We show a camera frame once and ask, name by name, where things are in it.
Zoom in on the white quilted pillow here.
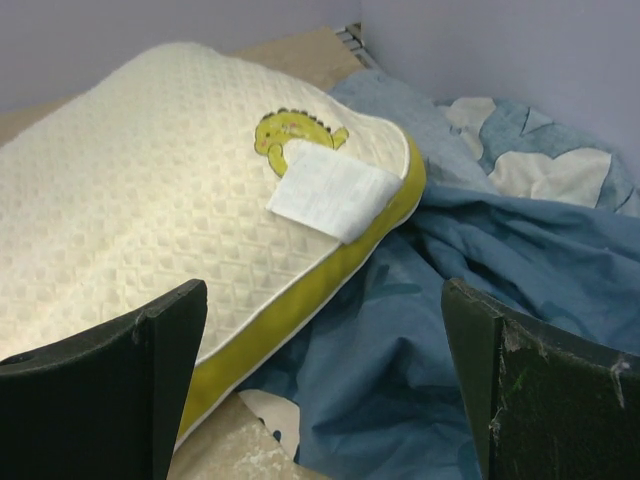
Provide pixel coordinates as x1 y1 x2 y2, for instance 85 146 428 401
1 43 426 440

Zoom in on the aluminium frame rail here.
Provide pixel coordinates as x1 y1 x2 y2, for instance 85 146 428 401
334 22 380 70

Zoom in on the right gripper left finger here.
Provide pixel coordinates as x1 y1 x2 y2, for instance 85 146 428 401
1 279 207 479

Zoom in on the blue cartoon print pillowcase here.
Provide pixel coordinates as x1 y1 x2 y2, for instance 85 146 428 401
239 70 639 479

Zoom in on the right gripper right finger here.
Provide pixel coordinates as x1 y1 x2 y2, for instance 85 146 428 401
441 279 639 479

